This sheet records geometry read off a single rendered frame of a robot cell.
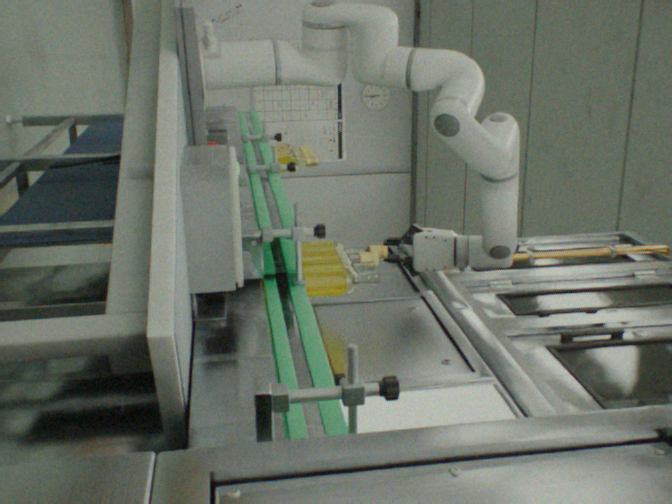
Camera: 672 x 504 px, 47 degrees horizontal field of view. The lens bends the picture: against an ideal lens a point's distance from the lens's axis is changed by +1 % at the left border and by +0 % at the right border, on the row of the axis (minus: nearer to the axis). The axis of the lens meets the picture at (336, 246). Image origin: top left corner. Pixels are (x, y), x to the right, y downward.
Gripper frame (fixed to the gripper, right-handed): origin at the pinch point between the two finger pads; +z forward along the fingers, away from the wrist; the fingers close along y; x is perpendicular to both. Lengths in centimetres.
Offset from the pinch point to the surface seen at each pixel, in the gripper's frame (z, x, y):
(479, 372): -20.7, 38.0, -11.3
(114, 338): 27, 91, 21
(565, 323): -41.0, 4.7, -16.0
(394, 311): -1.1, 8.5, -12.4
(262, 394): 4, 101, 20
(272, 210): 25.3, 14.5, 14.6
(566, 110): -72, -270, -16
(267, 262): 23.1, 29.5, 7.9
